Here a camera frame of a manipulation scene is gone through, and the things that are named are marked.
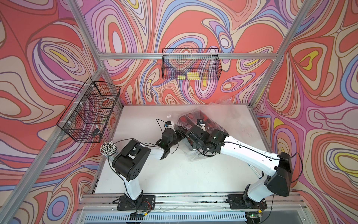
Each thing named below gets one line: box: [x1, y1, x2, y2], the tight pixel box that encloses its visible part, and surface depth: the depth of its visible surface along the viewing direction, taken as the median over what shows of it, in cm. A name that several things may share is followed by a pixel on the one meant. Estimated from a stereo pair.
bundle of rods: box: [99, 140, 119, 160], surface depth 76 cm
